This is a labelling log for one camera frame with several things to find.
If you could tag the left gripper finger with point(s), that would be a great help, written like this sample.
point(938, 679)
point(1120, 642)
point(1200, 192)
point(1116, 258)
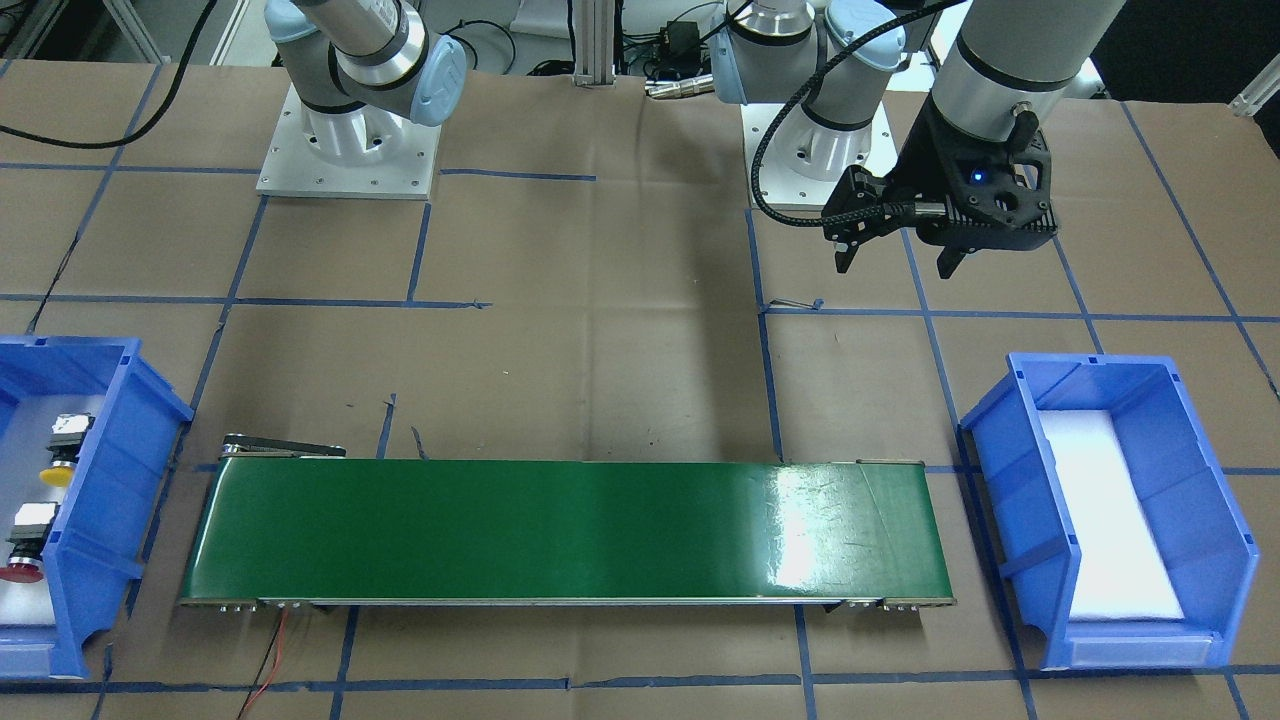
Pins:
point(950, 259)
point(845, 253)

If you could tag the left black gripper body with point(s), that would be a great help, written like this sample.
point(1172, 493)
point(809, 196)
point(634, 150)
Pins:
point(918, 168)

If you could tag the yellow mushroom push button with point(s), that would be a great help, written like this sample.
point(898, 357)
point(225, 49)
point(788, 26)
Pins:
point(66, 442)

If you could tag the red mushroom push button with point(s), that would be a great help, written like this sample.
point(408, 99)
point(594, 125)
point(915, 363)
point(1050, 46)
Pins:
point(31, 531)

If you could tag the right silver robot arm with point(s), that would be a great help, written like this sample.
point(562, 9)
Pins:
point(365, 73)

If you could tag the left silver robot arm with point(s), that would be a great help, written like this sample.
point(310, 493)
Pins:
point(835, 63)

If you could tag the blue plastic bin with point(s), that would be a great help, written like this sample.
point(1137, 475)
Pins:
point(1123, 540)
point(93, 552)

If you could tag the green conveyor belt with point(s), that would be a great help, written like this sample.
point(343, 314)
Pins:
point(486, 532)

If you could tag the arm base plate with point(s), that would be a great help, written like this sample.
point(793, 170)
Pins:
point(804, 161)
point(366, 153)

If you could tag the aluminium frame post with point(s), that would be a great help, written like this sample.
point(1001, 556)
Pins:
point(595, 35)

